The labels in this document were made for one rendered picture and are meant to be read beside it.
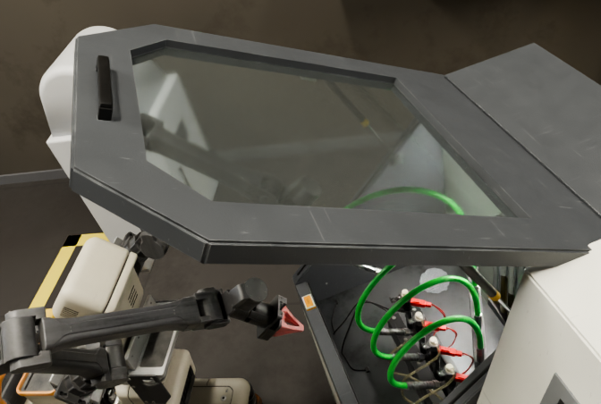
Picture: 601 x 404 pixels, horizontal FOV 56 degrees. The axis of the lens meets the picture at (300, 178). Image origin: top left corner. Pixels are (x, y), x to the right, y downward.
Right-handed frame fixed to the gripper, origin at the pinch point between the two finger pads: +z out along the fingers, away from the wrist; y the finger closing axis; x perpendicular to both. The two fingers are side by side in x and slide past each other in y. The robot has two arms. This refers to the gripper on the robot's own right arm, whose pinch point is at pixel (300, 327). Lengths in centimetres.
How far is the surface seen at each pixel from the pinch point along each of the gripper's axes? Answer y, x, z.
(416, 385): 9.5, -12.6, 25.5
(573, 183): 64, 7, 27
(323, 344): -19.4, 12.4, 19.8
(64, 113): -103, 163, -77
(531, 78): 66, 47, 30
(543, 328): 52, -25, 16
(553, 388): 46, -32, 21
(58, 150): -127, 161, -73
